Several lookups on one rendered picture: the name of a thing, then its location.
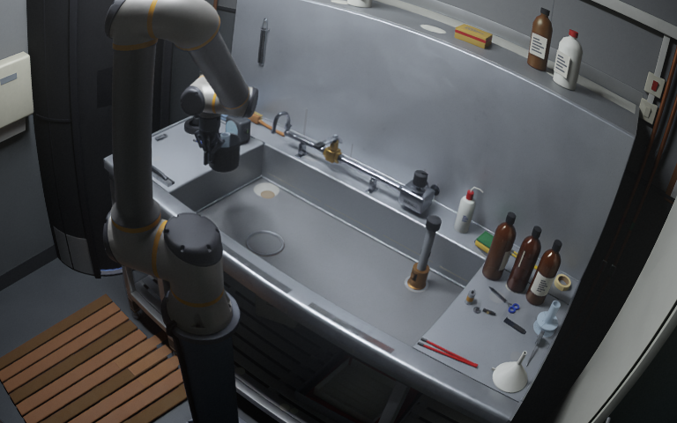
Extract white film reel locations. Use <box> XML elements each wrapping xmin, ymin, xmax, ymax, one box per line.
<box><xmin>532</xmin><ymin>300</ymin><xmax>562</xmax><ymax>339</ymax></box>

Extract black developing tank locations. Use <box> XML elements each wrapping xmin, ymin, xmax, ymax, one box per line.
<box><xmin>210</xmin><ymin>131</ymin><xmax>242</xmax><ymax>174</ymax></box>

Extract white switch box red button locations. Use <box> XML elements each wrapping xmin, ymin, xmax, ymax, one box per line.
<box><xmin>644</xmin><ymin>70</ymin><xmax>666</xmax><ymax>100</ymax></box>

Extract red rod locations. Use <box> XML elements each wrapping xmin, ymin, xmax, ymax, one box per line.
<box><xmin>420</xmin><ymin>337</ymin><xmax>480</xmax><ymax>367</ymax></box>
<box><xmin>416</xmin><ymin>342</ymin><xmax>479</xmax><ymax>369</ymax></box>

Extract yellow box red stripe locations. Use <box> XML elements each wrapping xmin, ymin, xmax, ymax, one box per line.
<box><xmin>454</xmin><ymin>23</ymin><xmax>494</xmax><ymax>50</ymax></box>

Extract brown bottle black cap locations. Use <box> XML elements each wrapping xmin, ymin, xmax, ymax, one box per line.
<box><xmin>506</xmin><ymin>226</ymin><xmax>543</xmax><ymax>294</ymax></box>
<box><xmin>482</xmin><ymin>211</ymin><xmax>517</xmax><ymax>282</ymax></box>

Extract white wash bottle red cap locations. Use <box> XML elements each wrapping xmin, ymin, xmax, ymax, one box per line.
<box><xmin>454</xmin><ymin>186</ymin><xmax>485</xmax><ymax>234</ymax></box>

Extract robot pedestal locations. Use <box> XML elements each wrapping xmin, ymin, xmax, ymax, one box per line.
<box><xmin>160</xmin><ymin>295</ymin><xmax>242</xmax><ymax>423</ymax></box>

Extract wooden handled brush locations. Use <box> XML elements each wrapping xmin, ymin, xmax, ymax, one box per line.
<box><xmin>249</xmin><ymin>110</ymin><xmax>286</xmax><ymax>138</ymax></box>

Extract wooden duckboard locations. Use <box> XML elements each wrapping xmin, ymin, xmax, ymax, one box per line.
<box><xmin>0</xmin><ymin>294</ymin><xmax>190</xmax><ymax>423</ymax></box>

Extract chrome supply pipe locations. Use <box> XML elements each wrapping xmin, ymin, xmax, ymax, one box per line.
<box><xmin>285</xmin><ymin>129</ymin><xmax>409</xmax><ymax>194</ymax></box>

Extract cream wall box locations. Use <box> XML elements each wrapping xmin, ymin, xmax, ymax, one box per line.
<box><xmin>0</xmin><ymin>51</ymin><xmax>35</xmax><ymax>145</ymax></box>

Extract glass thermometer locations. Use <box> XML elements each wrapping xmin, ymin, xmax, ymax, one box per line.
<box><xmin>525</xmin><ymin>332</ymin><xmax>546</xmax><ymax>368</ymax></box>

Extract dark tall cabinet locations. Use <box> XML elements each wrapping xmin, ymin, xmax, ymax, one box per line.
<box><xmin>26</xmin><ymin>0</ymin><xmax>183</xmax><ymax>279</ymax></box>

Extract large brown labelled bottle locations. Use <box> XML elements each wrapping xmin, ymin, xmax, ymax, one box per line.
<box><xmin>527</xmin><ymin>7</ymin><xmax>554</xmax><ymax>72</ymax></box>

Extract steel sink bench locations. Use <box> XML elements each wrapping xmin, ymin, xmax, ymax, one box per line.
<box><xmin>102</xmin><ymin>0</ymin><xmax>641</xmax><ymax>423</ymax></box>

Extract chrome mixer body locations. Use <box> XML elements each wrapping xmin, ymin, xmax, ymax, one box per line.
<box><xmin>398</xmin><ymin>181</ymin><xmax>439</xmax><ymax>216</ymax></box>

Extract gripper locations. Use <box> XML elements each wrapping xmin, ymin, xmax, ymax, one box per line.
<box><xmin>194</xmin><ymin>113</ymin><xmax>224</xmax><ymax>167</ymax></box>

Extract brown bottle white label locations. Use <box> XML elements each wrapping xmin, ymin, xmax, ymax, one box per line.
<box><xmin>525</xmin><ymin>239</ymin><xmax>563</xmax><ymax>307</ymax></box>

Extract white funnel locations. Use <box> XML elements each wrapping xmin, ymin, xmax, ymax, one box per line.
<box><xmin>491</xmin><ymin>350</ymin><xmax>530</xmax><ymax>394</ymax></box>

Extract blue handled scissors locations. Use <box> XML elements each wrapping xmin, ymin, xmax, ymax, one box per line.
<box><xmin>487</xmin><ymin>286</ymin><xmax>522</xmax><ymax>315</ymax></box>

